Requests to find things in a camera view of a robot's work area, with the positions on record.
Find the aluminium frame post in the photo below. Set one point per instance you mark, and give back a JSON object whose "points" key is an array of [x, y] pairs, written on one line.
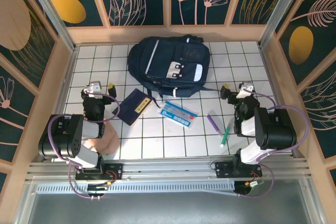
{"points": [[52, 14], [278, 9]]}

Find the purple marker pen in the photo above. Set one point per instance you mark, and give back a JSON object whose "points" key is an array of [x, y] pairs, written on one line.
{"points": [[213, 123]]}

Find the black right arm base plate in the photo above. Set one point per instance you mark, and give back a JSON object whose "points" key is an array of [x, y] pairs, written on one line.
{"points": [[223, 169]]}

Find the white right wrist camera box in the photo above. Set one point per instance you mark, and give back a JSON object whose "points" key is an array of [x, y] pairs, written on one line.
{"points": [[246, 89]]}

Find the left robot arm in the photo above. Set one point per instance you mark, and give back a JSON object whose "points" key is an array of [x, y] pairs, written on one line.
{"points": [[63, 134]]}

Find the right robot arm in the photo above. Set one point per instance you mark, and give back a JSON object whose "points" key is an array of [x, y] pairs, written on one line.
{"points": [[275, 129]]}

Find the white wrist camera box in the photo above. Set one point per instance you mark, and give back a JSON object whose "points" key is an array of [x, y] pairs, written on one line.
{"points": [[93, 87], [246, 89]]}

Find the peach fabric pouch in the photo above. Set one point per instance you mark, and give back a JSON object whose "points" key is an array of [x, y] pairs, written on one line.
{"points": [[110, 140]]}

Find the aluminium mounting rail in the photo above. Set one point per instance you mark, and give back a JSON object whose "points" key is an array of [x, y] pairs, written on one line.
{"points": [[168, 169]]}

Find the grey metal sheet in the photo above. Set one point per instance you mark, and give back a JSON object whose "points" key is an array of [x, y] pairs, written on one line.
{"points": [[168, 208]]}

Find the navy blue backpack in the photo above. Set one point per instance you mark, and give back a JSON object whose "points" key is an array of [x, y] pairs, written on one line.
{"points": [[168, 56]]}

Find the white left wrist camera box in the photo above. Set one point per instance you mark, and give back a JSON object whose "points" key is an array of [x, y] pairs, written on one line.
{"points": [[93, 87]]}

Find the green marker pen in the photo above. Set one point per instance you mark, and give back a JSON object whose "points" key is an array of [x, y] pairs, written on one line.
{"points": [[225, 136]]}

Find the clear blue pencil case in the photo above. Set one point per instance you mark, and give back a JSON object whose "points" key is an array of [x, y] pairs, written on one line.
{"points": [[178, 115]]}

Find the navy notebook with yellow label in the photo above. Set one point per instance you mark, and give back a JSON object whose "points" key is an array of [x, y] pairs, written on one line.
{"points": [[131, 108]]}

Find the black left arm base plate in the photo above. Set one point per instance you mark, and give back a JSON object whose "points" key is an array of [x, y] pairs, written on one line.
{"points": [[113, 170]]}

